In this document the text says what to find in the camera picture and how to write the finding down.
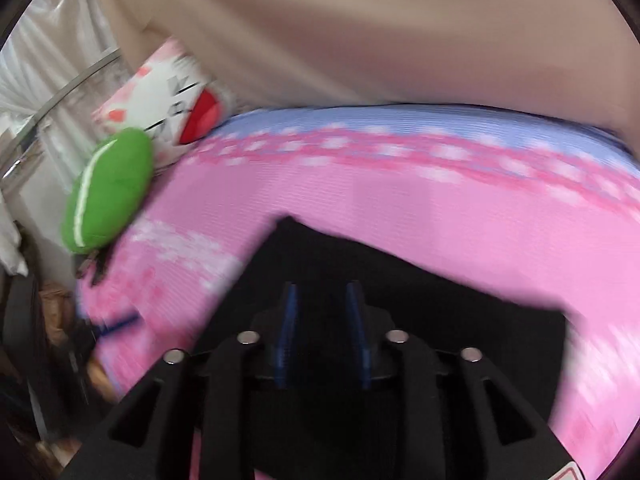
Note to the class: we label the green plush toy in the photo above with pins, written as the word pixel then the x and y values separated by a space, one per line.
pixel 105 190

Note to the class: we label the white curtain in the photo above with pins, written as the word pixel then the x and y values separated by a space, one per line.
pixel 50 35

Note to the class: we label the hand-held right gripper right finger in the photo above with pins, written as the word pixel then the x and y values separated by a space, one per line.
pixel 357 340

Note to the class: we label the cartoon face pillow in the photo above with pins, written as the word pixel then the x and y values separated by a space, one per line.
pixel 150 95

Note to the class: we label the black pants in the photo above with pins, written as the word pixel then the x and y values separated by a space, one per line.
pixel 450 300

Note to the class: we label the metal rail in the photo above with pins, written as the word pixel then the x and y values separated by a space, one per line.
pixel 75 79

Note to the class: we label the pink rose print bedsheet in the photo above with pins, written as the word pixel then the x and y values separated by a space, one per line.
pixel 400 200

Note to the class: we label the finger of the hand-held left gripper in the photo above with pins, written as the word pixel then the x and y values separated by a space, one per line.
pixel 97 266
pixel 117 323

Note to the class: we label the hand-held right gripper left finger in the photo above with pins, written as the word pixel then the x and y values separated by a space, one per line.
pixel 287 340

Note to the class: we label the beige quilt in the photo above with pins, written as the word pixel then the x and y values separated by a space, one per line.
pixel 350 35

